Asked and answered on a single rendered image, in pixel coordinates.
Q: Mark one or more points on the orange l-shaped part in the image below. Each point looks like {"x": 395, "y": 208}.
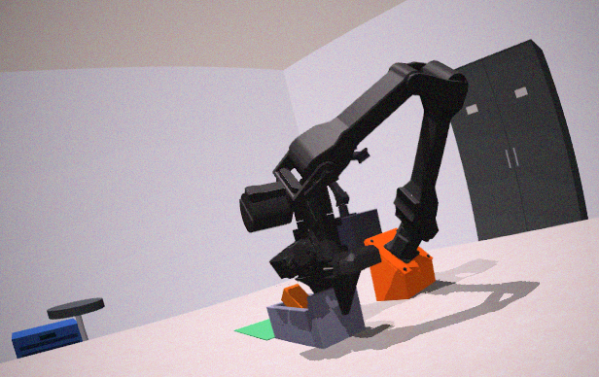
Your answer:
{"x": 295, "y": 296}

